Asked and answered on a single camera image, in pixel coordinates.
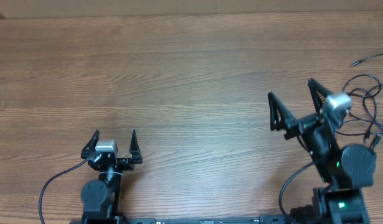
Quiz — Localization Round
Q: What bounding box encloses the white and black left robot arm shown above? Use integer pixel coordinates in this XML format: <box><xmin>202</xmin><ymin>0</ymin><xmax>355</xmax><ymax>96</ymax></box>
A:
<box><xmin>80</xmin><ymin>130</ymin><xmax>143</xmax><ymax>223</ymax></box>

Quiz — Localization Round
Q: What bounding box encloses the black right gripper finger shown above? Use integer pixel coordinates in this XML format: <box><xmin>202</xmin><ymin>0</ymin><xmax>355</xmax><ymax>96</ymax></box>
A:
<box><xmin>307</xmin><ymin>78</ymin><xmax>333</xmax><ymax>114</ymax></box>
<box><xmin>267</xmin><ymin>91</ymin><xmax>295</xmax><ymax>131</ymax></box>

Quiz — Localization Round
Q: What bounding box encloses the black smooth usb cable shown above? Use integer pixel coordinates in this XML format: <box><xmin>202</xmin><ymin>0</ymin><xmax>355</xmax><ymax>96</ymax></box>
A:
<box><xmin>334</xmin><ymin>73</ymin><xmax>383</xmax><ymax>150</ymax></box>

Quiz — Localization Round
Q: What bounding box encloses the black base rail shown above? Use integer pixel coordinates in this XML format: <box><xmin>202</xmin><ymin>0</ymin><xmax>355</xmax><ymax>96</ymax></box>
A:
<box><xmin>70</xmin><ymin>213</ymin><xmax>304</xmax><ymax>224</ymax></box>

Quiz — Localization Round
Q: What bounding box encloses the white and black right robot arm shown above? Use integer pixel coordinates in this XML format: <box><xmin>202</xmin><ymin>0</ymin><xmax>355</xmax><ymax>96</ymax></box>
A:
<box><xmin>268</xmin><ymin>79</ymin><xmax>376</xmax><ymax>223</ymax></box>

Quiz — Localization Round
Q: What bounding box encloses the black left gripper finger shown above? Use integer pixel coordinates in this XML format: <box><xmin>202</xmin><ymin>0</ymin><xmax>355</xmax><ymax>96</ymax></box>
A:
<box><xmin>80</xmin><ymin>130</ymin><xmax>99</xmax><ymax>159</ymax></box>
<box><xmin>129</xmin><ymin>129</ymin><xmax>143</xmax><ymax>164</ymax></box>

